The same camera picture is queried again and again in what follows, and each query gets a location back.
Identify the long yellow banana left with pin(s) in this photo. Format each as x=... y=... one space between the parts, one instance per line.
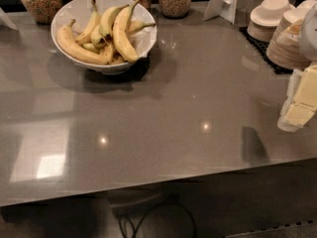
x=67 y=43

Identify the large yellow banana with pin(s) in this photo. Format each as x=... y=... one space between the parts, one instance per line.
x=123 y=45

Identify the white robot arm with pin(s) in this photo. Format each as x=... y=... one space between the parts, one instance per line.
x=308 y=37

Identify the glass jar of cereal left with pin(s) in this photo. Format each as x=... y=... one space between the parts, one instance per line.
x=43 y=11

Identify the stack of white bowls back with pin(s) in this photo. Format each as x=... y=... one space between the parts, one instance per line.
x=265 y=18

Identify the white folded paper sign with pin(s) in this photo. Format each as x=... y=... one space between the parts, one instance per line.
x=226 y=9

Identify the black rubber mat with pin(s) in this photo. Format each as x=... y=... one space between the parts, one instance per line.
x=261 y=47

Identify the yellow banana upright middle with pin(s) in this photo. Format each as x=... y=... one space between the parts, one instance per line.
x=108 y=19

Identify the white card left edge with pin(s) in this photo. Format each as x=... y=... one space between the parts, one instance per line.
x=6 y=21

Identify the stack of beige plates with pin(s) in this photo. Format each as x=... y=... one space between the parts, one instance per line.
x=283 y=49

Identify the small yellow banana right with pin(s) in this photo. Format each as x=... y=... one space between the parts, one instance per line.
x=138 y=25

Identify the white ceramic bowl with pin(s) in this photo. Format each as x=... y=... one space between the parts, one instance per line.
x=81 y=10

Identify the yellow banana back left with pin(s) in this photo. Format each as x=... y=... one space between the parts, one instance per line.
x=94 y=20

